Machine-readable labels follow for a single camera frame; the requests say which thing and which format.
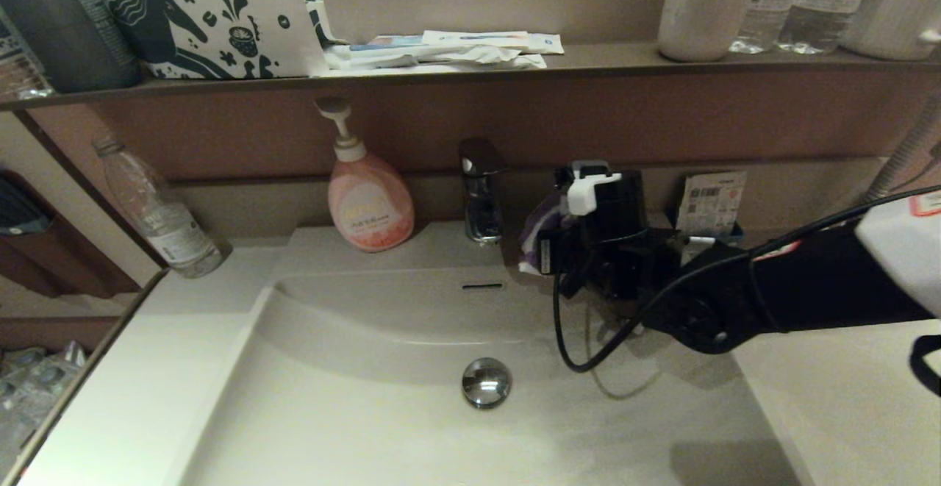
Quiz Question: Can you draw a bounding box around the clear plastic water bottle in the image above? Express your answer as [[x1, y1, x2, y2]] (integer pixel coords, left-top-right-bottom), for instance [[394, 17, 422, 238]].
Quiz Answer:
[[730, 0, 801, 54], [91, 137, 232, 279], [776, 0, 881, 55]]

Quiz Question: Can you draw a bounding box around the crumpled white plastic wrapper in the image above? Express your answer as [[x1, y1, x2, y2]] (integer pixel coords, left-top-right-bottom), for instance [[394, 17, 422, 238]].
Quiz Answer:
[[322, 43, 548, 75]]

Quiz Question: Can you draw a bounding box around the white card with QR code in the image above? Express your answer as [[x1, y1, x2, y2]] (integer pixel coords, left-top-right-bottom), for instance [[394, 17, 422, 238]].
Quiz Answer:
[[676, 171, 748, 238]]

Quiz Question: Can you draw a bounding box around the blue white folded packet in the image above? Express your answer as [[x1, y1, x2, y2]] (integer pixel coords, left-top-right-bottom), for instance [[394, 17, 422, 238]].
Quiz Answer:
[[303, 0, 348, 48]]

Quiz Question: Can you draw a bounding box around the pink soap pump bottle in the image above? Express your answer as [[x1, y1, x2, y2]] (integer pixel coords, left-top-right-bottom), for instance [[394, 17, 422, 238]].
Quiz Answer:
[[315, 97, 416, 254]]

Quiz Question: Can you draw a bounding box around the clear crumpled plastic bag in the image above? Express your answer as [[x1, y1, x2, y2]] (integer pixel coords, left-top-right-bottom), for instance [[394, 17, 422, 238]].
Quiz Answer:
[[0, 343, 89, 465]]

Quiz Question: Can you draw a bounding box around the white cylindrical cup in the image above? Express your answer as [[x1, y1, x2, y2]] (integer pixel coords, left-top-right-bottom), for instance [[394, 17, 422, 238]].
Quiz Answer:
[[656, 0, 764, 62]]

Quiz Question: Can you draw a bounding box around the dark grey canister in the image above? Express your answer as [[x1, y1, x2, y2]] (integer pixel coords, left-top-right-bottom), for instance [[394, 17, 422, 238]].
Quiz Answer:
[[0, 0, 139, 94]]

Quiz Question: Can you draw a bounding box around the grey corrugated hose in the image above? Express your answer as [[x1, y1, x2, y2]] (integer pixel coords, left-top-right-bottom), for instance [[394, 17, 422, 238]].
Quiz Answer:
[[864, 93, 941, 204]]

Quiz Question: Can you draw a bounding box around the clear jar with sachets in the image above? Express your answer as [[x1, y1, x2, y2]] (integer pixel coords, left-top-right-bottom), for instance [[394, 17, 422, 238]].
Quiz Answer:
[[0, 20, 54, 100]]

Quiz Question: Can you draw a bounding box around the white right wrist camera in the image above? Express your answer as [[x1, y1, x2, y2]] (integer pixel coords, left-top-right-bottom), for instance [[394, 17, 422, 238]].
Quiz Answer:
[[566, 161, 622, 216]]

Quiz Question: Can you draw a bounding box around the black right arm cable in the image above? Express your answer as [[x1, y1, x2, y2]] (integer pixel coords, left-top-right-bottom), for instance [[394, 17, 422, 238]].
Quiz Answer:
[[551, 186, 941, 374]]

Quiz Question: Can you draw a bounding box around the dark grey ribbed object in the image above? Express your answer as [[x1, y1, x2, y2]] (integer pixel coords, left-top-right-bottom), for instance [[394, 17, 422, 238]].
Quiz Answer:
[[0, 177, 52, 237]]

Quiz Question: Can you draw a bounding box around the teal printed sachet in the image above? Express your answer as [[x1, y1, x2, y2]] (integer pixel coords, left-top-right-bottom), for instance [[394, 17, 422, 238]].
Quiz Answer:
[[346, 35, 423, 51]]

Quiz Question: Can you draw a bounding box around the white toothbrush packet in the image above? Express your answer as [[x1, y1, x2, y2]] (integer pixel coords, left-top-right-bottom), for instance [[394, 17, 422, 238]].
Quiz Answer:
[[421, 29, 565, 54]]

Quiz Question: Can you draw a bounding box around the white box with horse print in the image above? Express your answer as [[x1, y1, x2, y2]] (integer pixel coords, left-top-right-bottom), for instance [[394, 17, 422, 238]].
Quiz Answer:
[[82, 0, 326, 79]]

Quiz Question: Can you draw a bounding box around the brown wall shelf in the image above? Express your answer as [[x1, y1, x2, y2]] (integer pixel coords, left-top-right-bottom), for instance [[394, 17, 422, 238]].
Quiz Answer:
[[0, 40, 941, 112]]

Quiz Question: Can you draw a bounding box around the chrome lever faucet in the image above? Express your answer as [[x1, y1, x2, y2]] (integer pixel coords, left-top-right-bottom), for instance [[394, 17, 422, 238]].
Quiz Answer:
[[458, 137, 509, 244]]

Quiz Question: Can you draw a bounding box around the purple white striped towel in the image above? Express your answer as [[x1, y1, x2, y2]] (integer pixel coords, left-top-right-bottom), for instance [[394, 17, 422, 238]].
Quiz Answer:
[[518, 192, 570, 275]]

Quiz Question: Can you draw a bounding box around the chrome drain stopper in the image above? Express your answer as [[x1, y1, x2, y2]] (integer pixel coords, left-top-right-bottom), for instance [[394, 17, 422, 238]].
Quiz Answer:
[[461, 357, 512, 410]]

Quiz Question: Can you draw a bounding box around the white ribbed kettle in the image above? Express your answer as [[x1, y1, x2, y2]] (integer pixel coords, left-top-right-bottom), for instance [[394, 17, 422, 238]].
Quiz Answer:
[[840, 0, 941, 60]]

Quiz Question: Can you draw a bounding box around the white ceramic sink basin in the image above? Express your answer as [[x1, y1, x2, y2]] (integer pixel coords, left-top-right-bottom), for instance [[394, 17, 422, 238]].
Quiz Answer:
[[173, 212, 806, 486]]

